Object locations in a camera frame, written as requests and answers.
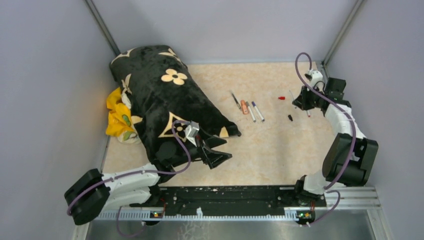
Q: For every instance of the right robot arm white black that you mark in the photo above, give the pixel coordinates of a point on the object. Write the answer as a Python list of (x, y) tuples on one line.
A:
[(351, 156)]

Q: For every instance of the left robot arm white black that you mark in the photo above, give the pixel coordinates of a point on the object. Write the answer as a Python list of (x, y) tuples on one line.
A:
[(96, 192)]

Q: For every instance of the white marker purple cap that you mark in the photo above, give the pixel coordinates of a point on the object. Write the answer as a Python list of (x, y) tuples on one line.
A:
[(262, 119)]

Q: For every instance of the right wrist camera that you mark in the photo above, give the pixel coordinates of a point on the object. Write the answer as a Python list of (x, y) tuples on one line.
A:
[(315, 78)]

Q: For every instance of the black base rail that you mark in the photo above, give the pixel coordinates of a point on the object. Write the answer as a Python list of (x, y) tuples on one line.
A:
[(242, 200)]

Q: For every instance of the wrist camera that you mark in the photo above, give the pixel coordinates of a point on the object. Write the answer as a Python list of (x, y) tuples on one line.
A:
[(191, 132), (315, 78)]

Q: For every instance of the black floral plush blanket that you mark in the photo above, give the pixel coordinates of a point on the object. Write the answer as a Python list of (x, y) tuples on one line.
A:
[(159, 89)]

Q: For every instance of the black gel pen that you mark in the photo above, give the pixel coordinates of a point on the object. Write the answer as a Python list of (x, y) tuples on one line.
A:
[(236, 100)]

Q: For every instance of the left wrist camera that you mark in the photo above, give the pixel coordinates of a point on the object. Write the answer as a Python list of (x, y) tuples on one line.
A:
[(191, 132)]

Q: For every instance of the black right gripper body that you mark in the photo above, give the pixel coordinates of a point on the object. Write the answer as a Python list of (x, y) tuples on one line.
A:
[(310, 100)]

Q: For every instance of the white marker black cap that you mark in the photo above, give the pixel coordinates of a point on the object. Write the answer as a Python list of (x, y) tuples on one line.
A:
[(250, 112)]

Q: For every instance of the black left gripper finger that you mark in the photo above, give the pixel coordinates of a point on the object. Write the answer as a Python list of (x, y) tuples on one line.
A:
[(207, 140), (213, 158)]

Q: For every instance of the orange pen red cap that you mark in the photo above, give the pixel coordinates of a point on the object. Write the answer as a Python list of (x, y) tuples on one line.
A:
[(244, 107)]

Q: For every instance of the yellow cloth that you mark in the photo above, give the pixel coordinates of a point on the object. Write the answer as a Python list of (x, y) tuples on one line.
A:
[(121, 124)]

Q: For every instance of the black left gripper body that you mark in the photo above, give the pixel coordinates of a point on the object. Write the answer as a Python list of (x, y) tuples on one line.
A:
[(203, 149)]

